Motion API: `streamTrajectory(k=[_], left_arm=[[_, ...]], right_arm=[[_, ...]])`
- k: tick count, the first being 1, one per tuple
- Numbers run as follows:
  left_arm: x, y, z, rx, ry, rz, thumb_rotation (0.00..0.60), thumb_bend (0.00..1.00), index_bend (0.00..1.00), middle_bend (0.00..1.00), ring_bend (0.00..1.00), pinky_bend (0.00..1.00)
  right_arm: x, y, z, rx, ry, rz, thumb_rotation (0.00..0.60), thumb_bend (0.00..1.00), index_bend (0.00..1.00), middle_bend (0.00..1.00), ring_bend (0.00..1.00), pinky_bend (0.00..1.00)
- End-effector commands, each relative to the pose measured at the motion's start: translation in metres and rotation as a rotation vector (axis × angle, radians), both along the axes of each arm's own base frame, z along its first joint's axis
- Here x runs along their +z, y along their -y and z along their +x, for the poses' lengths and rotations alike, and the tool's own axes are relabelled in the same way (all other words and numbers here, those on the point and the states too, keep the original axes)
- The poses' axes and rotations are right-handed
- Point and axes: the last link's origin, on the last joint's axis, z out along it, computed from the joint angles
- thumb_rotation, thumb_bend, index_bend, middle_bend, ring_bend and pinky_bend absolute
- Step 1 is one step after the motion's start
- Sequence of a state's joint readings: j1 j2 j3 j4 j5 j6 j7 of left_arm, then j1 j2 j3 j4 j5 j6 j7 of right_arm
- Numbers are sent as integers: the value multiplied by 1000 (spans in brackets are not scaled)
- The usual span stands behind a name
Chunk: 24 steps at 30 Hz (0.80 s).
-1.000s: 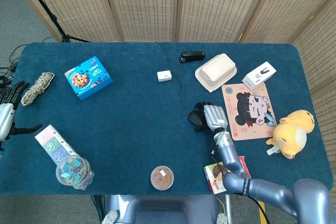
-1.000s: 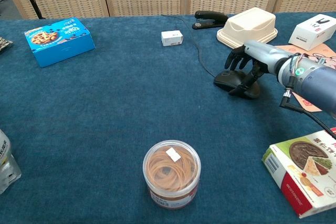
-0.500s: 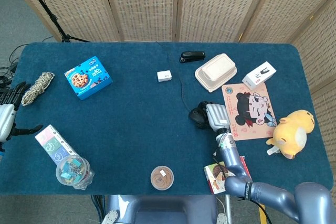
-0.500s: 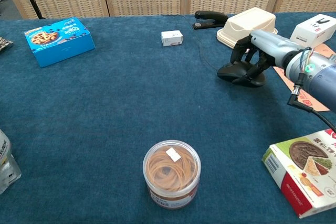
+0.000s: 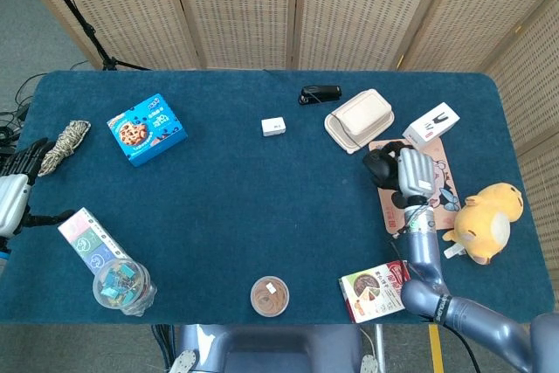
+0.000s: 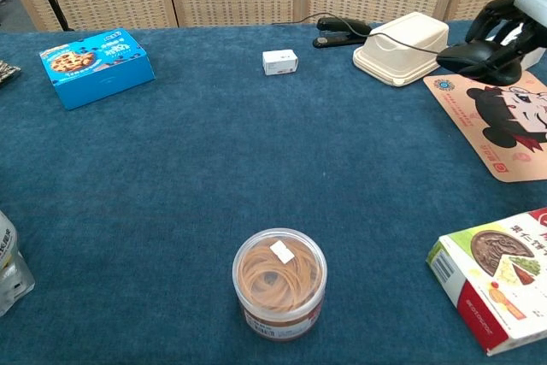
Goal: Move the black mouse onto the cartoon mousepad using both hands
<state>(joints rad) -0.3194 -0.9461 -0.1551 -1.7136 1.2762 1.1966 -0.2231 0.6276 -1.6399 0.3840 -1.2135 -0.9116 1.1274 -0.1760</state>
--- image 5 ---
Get yellow plush toy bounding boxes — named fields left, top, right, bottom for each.
left=442, top=182, right=525, bottom=266

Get red green food box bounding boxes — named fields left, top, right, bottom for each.
left=339, top=259, right=412, bottom=324

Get small white cardboard box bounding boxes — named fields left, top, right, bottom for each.
left=260, top=116, right=287, bottom=138

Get clear jar of rubber bands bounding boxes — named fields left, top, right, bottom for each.
left=250, top=275, right=290, bottom=317

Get pastel patterned long box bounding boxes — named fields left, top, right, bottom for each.
left=57, top=207, right=128, bottom=276

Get black floor cables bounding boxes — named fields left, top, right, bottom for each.
left=0, top=71, right=41, bottom=155

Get cartoon girl mouse pad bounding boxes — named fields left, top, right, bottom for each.
left=368, top=137, right=462, bottom=236

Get blue felt table cover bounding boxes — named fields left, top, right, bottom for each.
left=0, top=69, right=556, bottom=326

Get blue cookie box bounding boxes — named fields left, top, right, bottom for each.
left=107, top=93, right=190, bottom=168

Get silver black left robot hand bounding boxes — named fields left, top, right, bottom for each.
left=0, top=136, right=75, bottom=238

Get black white rope bundle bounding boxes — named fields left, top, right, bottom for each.
left=38, top=119, right=92, bottom=177

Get black stapler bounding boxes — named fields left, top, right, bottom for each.
left=298, top=85, right=343, bottom=107

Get cream lidded lunch box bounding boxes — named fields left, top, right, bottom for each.
left=323, top=88, right=396, bottom=155

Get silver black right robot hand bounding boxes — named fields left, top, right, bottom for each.
left=369, top=140, right=437, bottom=208

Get white box with black print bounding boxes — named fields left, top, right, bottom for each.
left=402, top=101, right=461, bottom=151

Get black tripod stand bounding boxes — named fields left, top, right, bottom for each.
left=30, top=0, right=152, bottom=72

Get black computer mouse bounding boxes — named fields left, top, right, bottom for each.
left=362, top=149, right=397, bottom=186

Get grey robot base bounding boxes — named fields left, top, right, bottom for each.
left=168, top=323, right=385, bottom=373

